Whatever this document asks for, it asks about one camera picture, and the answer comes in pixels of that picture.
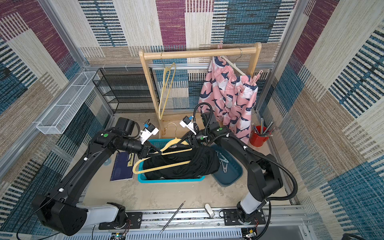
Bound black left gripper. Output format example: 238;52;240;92
122;138;163;161

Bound yellow hanger of black shorts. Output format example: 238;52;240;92
133;138;193;175

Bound black shorts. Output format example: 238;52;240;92
143;146;220;180

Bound yellow hanger of beige shorts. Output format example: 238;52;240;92
158;54;177;120

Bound mint clothespin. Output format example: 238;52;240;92
218;155;229;166

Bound white clothespin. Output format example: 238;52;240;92
222;162;228;174

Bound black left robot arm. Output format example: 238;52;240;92
32;118;159;236

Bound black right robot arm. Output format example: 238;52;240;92
180;104;299;225

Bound pink patterned shorts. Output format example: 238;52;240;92
199;57;259;144

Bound turquoise plastic basket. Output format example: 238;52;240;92
138;139;206;184

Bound dark blue book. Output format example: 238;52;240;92
110;152;135;182

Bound blue tape roll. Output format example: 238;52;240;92
104;159;112;166

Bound dark teal plastic tray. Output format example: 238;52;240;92
212;145;243;187

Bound thin metal rod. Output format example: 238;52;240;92
159;201;186;235

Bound red pen cup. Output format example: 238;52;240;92
249;126;269;147

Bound small white block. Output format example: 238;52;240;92
204;204;215;219

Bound wooden clothes rack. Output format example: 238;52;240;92
139;43;262;134

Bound pink clothespin right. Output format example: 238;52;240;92
251;70;264;86

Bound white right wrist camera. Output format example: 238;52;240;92
180;116;199;135

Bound black wire shelf rack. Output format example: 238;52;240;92
93;67;155;114

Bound white wire wall basket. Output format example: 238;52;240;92
36;72;96;135

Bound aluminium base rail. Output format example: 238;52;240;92
54;206;316;240

